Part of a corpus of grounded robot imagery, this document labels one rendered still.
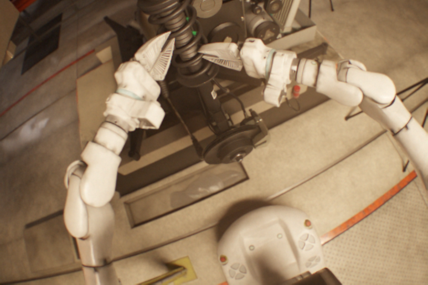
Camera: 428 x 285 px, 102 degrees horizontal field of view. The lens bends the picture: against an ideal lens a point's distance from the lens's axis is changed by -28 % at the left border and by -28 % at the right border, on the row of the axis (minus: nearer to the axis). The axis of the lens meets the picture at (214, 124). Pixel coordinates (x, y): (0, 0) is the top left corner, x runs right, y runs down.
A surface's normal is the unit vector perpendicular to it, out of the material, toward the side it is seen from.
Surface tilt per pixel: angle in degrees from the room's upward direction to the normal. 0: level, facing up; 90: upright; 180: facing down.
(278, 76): 25
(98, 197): 75
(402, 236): 0
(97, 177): 70
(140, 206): 0
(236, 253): 0
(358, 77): 12
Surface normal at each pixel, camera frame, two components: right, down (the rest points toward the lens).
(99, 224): 0.87, -0.16
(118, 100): 0.11, -0.41
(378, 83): -0.32, -0.36
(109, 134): 0.32, -0.35
